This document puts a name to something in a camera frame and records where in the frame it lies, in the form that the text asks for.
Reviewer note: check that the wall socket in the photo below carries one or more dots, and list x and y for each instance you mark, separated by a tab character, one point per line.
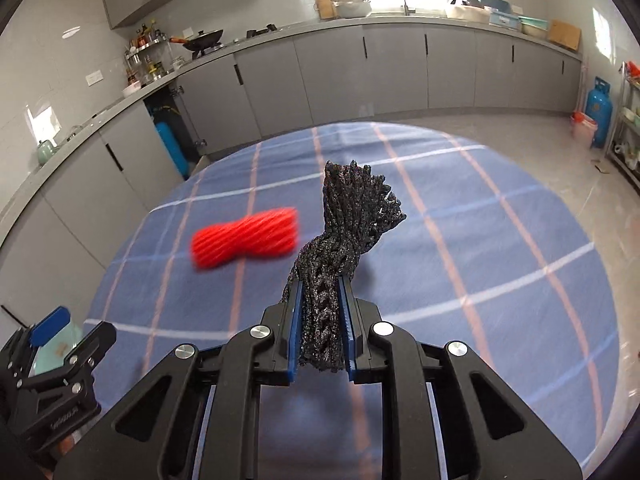
94	78

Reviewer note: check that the dark purple foam net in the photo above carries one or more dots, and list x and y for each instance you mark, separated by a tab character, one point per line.
345	220

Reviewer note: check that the wooden cutting board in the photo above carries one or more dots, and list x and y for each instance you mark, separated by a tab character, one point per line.
324	5

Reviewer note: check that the metal shelf rack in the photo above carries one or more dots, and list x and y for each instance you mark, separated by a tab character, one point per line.
627	125

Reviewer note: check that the blue plaid tablecloth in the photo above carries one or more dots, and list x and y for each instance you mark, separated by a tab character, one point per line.
450	270

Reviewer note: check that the metal spice rack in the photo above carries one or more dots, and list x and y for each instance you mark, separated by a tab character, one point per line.
147	55

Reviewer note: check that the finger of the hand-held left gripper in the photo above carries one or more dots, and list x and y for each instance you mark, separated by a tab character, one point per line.
90	350
50	324

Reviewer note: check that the gas stove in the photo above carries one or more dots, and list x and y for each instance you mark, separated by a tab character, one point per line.
250	34

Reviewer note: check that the grey kitchen counter cabinets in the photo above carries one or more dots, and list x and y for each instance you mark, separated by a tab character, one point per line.
350	70

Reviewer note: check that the blue gas cylinder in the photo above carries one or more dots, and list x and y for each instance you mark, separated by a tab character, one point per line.
172	150
599	110

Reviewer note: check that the green ceramic teapot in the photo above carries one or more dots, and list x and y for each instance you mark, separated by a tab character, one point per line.
47	152

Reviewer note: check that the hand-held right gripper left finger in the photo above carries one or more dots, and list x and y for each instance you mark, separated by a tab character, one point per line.
295	330

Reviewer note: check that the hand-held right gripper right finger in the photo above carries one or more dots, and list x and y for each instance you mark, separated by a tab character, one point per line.
350	330

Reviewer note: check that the cardboard box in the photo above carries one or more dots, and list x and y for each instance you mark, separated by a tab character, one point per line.
565	35

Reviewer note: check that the teal basin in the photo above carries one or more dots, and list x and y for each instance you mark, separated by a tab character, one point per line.
534	26

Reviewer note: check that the metal pot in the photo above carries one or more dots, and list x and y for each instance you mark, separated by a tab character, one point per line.
352	7

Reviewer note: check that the red foam net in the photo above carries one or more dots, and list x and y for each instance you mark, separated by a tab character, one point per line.
245	240

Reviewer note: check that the black wok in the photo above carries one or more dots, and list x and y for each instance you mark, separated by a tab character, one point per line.
205	40

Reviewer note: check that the red and white bucket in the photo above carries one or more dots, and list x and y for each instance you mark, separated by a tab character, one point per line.
584	130

